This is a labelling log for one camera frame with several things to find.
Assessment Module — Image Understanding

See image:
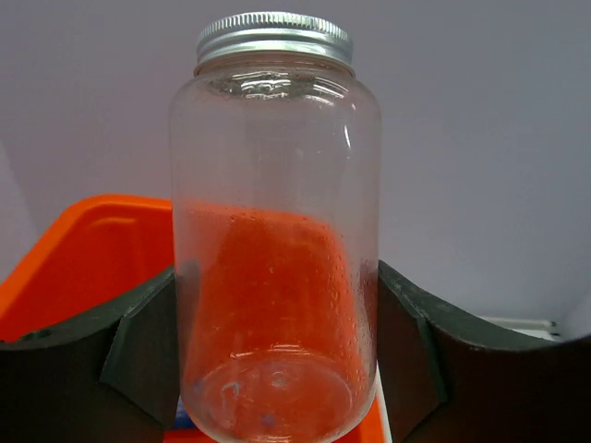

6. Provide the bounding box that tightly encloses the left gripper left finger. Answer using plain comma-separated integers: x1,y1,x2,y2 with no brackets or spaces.
1,270,179,442

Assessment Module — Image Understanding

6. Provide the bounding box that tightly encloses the clear jar silver lid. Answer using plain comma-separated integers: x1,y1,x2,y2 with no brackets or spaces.
169,12,382,442

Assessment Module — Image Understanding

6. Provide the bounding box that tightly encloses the orange plastic bin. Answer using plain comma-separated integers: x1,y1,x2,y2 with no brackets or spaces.
0,194,393,443

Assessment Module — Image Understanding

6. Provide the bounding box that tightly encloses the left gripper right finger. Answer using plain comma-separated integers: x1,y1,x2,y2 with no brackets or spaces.
378,263,590,442

